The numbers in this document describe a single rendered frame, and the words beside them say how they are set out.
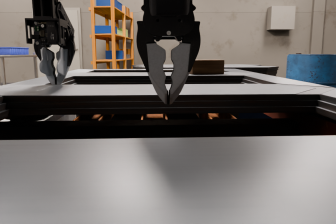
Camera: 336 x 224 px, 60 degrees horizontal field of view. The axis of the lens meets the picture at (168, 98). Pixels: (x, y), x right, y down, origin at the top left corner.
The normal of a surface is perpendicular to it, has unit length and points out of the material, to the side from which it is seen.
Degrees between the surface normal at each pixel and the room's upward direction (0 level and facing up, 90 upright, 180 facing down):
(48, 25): 90
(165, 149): 0
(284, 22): 90
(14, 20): 90
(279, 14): 90
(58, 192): 0
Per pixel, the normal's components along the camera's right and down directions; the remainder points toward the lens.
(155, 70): 0.05, 0.15
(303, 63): -0.74, 0.11
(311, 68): -0.49, 0.13
